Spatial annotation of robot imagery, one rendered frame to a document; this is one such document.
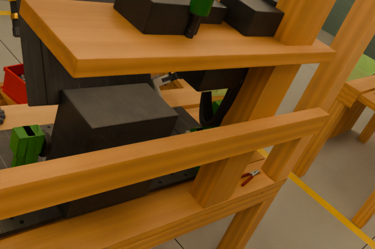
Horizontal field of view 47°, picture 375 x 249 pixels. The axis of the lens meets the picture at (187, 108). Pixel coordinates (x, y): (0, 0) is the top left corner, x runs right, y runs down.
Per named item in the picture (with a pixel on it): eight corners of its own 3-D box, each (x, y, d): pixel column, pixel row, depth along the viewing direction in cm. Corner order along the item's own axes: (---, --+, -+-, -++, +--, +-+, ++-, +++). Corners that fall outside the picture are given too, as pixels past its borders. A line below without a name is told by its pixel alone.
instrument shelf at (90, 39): (18, 13, 88) (20, -5, 86) (274, 25, 149) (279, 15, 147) (72, 78, 74) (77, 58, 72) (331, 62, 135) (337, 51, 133)
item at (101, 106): (39, 178, 135) (60, 88, 118) (120, 160, 155) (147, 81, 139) (65, 220, 125) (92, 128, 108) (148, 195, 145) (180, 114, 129)
